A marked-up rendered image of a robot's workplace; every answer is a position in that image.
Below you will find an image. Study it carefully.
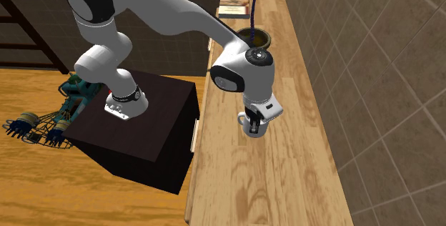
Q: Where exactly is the white mug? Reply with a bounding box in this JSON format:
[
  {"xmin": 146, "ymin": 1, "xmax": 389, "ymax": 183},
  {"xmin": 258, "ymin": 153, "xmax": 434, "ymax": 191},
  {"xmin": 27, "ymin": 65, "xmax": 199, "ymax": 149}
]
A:
[{"xmin": 237, "ymin": 111, "xmax": 270, "ymax": 139}]

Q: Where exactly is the potted plant with purple stem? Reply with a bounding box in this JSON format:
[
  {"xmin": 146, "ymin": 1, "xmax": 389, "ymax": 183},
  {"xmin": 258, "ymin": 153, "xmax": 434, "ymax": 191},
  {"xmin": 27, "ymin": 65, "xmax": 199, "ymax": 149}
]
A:
[{"xmin": 236, "ymin": 0, "xmax": 292, "ymax": 50}]

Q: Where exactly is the dark robot stand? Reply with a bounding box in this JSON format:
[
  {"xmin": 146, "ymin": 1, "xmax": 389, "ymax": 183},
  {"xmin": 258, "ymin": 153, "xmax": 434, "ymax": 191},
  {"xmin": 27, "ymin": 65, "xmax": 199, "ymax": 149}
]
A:
[{"xmin": 61, "ymin": 68, "xmax": 202, "ymax": 196}]

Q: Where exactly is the teal toy figure with net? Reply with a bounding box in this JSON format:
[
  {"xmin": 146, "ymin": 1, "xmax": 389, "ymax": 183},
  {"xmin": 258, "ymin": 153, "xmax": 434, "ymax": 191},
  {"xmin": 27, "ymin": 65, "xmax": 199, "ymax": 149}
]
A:
[{"xmin": 1, "ymin": 72, "xmax": 104, "ymax": 149}]

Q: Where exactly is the dark wooden shelf frame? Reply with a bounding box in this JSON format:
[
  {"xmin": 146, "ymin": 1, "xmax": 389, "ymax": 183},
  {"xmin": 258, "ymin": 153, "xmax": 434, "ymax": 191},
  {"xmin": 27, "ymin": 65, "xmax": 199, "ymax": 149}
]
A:
[{"xmin": 0, "ymin": 0, "xmax": 71, "ymax": 76}]

